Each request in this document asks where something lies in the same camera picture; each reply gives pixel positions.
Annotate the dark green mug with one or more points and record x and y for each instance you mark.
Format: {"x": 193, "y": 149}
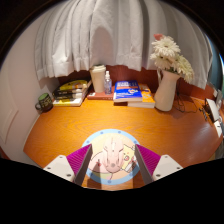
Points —
{"x": 44, "y": 102}

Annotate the yellow and black book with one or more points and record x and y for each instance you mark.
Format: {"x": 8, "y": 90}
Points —
{"x": 74, "y": 84}

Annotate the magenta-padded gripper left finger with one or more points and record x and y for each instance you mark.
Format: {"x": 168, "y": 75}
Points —
{"x": 60, "y": 165}

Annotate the orange cover book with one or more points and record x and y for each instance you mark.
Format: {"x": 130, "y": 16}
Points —
{"x": 147, "y": 98}

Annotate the black spine book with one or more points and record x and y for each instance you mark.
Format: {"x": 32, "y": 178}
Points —
{"x": 68, "y": 94}

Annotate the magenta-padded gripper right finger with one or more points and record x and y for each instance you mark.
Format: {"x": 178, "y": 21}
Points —
{"x": 166, "y": 165}

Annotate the white ceramic vase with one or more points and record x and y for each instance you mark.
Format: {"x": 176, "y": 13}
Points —
{"x": 166, "y": 93}

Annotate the window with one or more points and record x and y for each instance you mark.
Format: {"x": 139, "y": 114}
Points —
{"x": 216, "y": 66}

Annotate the white curtain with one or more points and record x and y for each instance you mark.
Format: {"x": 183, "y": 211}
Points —
{"x": 113, "y": 33}

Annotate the white flower bouquet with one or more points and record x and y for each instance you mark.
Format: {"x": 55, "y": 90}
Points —
{"x": 170, "y": 53}

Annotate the white lidded tumbler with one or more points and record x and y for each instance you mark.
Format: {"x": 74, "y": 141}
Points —
{"x": 97, "y": 79}

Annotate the clear spray bottle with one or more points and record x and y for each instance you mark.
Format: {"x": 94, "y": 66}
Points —
{"x": 108, "y": 85}

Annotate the flat red-brown book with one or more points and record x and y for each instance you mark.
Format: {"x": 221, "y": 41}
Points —
{"x": 98, "y": 96}

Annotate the blue cover book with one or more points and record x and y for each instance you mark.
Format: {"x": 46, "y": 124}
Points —
{"x": 127, "y": 90}

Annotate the round cartoon print mouse pad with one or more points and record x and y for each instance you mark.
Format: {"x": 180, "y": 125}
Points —
{"x": 100, "y": 140}

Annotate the white paper sheet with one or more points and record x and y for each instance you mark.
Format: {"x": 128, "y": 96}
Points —
{"x": 219, "y": 128}

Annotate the pink computer mouse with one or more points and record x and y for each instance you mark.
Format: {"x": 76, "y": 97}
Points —
{"x": 112, "y": 155}

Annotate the white and yellow book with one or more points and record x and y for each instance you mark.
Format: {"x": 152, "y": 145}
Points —
{"x": 68, "y": 102}

